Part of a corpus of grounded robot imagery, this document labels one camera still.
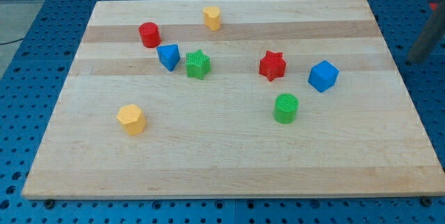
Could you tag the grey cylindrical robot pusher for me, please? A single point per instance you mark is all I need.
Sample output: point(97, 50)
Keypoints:
point(430, 35)

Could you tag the red cylinder block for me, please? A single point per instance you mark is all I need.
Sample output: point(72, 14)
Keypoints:
point(149, 34)

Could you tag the blue cube block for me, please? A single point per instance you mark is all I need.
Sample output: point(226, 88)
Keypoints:
point(323, 76)

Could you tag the yellow hexagon block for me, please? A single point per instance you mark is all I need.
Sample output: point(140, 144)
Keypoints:
point(131, 119)

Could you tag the wooden board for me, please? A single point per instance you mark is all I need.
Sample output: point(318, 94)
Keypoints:
point(217, 137)

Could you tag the green star block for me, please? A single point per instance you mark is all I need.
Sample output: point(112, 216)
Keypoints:
point(198, 64)

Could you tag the red star block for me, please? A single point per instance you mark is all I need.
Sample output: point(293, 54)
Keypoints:
point(272, 65)

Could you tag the green cylinder block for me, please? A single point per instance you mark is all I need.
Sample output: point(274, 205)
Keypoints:
point(285, 108)

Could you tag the blue triangle block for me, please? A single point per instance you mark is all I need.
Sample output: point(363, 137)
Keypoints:
point(169, 56)

